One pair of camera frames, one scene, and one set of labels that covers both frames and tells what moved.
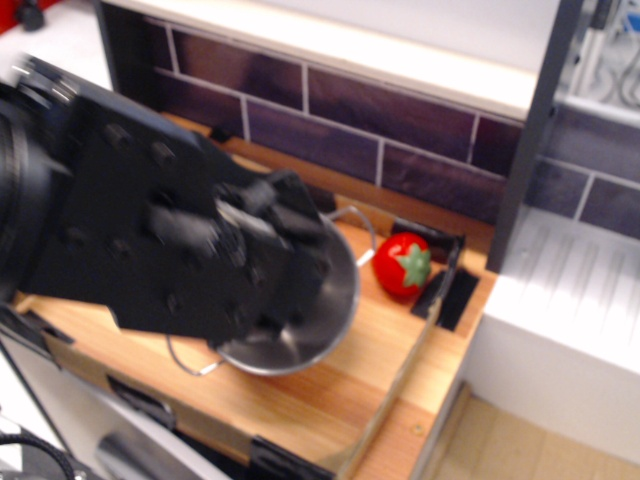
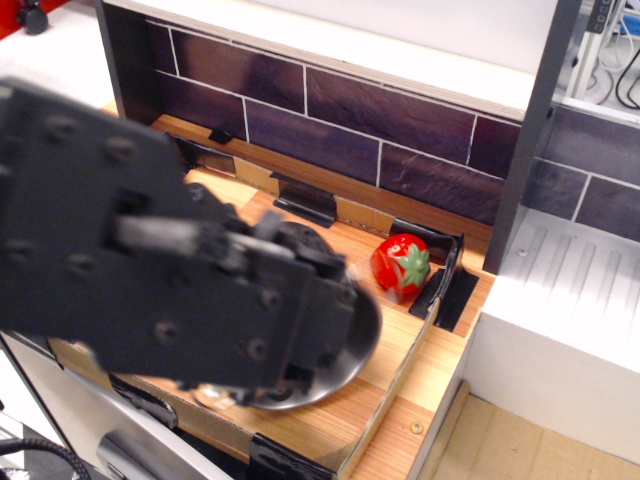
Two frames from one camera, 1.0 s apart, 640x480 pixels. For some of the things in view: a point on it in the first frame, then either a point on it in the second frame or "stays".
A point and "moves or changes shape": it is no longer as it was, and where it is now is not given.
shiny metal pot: x=291 y=343 moves or changes shape
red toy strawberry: x=402 y=263 stays
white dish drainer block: x=560 y=338 stays
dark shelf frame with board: x=440 y=108 stays
